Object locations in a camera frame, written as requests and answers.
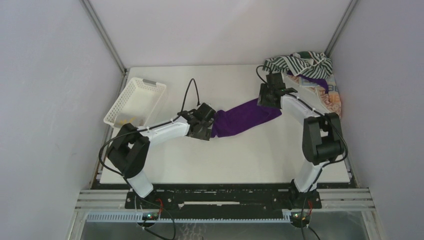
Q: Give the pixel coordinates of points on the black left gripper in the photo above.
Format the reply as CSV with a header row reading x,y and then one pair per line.
x,y
205,135

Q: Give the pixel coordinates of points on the aluminium corner post left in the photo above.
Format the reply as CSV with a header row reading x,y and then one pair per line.
x,y
101,31

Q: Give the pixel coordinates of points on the aluminium corner post right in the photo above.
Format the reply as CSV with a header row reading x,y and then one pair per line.
x,y
340,27

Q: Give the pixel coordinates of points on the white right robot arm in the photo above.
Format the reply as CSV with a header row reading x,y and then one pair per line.
x,y
322,143

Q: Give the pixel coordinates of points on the cream bear print towel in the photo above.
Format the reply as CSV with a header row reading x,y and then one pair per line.
x,y
330,100

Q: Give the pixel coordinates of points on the purple towel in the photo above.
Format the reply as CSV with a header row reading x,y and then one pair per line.
x,y
228,123

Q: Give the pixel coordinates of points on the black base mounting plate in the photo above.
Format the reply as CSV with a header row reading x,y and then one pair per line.
x,y
239,201

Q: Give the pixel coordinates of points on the right controller board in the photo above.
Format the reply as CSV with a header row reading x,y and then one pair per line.
x,y
299,222

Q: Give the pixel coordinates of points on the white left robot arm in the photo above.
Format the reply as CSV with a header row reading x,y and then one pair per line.
x,y
128,151

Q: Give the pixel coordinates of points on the left controller board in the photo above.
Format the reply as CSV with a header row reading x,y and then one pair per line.
x,y
150,217

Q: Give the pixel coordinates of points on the green white striped towel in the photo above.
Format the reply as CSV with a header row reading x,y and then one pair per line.
x,y
310,64

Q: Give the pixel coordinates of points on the white plastic basket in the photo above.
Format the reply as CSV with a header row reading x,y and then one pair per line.
x,y
140,98

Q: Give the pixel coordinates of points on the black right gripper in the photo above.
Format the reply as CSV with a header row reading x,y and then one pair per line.
x,y
268,100

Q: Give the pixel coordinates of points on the aluminium corner post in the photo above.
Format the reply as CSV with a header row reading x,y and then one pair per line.
x,y
101,31
340,27

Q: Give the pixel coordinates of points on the yellow grey patterned towel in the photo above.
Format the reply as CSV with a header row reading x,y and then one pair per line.
x,y
124,119

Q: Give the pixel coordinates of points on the controller board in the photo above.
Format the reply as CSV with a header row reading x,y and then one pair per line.
x,y
150,217
299,222

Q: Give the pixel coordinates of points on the white slotted cable duct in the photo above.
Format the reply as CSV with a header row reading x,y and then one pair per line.
x,y
132,217

